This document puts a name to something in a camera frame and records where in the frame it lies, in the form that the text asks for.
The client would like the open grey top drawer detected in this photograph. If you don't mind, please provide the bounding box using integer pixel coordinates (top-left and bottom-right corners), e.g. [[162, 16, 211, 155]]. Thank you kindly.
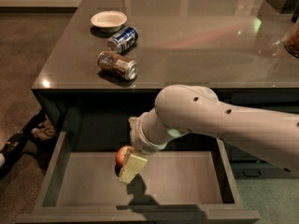
[[16, 107, 260, 224]]

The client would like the brown jar on counter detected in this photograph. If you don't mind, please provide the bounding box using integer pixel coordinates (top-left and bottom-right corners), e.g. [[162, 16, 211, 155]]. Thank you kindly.
[[284, 21, 299, 58]]

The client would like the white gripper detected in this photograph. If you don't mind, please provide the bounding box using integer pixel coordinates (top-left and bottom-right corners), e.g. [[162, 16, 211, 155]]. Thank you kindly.
[[119, 113, 166, 184]]

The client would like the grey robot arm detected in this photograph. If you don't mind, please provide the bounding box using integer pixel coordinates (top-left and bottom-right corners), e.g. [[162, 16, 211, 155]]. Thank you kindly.
[[129, 85, 299, 176]]

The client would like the red apple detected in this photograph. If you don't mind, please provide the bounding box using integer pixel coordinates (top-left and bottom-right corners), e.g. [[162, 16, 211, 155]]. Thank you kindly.
[[115, 146, 135, 168]]

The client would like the dark counter cabinet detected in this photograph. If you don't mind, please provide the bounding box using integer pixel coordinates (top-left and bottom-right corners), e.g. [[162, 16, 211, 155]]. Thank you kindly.
[[31, 0, 299, 135]]

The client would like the brown silver soda can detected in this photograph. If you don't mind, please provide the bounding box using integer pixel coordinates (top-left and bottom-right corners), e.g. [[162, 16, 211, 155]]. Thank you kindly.
[[97, 51, 137, 81]]

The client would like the white bowl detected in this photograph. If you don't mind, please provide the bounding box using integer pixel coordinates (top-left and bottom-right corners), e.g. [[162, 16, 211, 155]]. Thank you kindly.
[[91, 11, 127, 33]]

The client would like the blue soda can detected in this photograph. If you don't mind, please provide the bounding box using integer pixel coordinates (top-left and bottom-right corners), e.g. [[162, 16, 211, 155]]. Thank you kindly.
[[107, 26, 138, 54]]

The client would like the closed lower drawer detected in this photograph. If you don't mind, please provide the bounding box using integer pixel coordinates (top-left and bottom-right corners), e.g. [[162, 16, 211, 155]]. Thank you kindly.
[[231, 162, 295, 179]]

